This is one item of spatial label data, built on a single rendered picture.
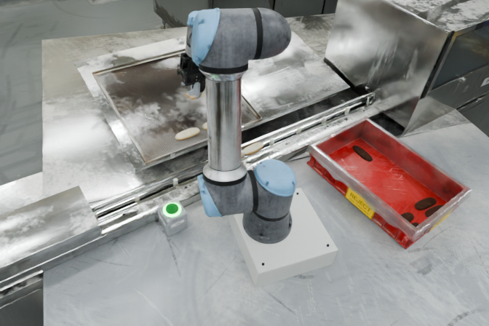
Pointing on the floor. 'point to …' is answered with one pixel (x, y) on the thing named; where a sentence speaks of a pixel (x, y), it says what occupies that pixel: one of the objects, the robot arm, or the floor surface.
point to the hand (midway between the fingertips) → (196, 92)
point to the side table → (333, 271)
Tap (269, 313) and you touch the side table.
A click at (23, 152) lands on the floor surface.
